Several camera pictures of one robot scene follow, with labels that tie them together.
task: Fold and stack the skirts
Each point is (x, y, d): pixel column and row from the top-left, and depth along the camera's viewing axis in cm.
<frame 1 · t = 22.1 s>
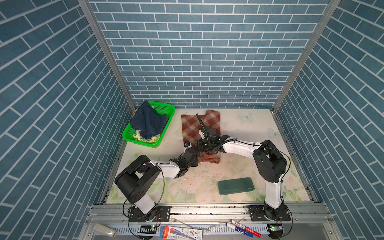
left hand: (195, 157, 94), fingers closed
right hand: (193, 146, 92), fingers closed
red plaid skirt: (190, 128, 110), on the table
green plastic basket: (161, 108, 118), point 5 cm above the table
dark navy skirt: (148, 121, 101), point 11 cm above the table
yellow floral skirt: (137, 135, 100), point 5 cm above the table
dark green folded cloth: (235, 186, 84), on the table

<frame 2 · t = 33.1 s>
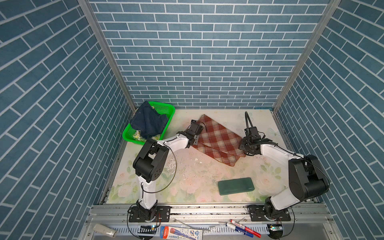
left hand: (191, 136, 99), fingers open
right hand: (241, 144, 95), fingers open
red plaid skirt: (219, 143, 101), point 2 cm above the table
the other named things where they were.

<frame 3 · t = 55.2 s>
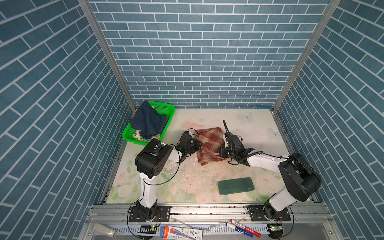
left hand: (203, 143, 99), fingers closed
right hand: (218, 148, 93), fingers open
red plaid skirt: (212, 139, 101), point 4 cm above the table
the other named things where they were.

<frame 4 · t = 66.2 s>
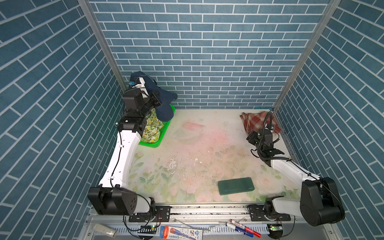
left hand: (161, 90, 70), fingers closed
right hand: (253, 132, 89), fingers open
red plaid skirt: (252, 122, 110), point 4 cm above the table
dark navy skirt: (164, 111, 84), point 28 cm above the table
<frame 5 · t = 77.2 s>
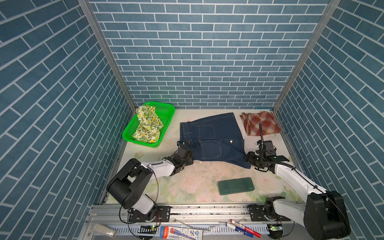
left hand: (191, 157, 93), fingers closed
right hand: (246, 156, 88), fingers open
dark navy skirt: (217, 138, 107), on the table
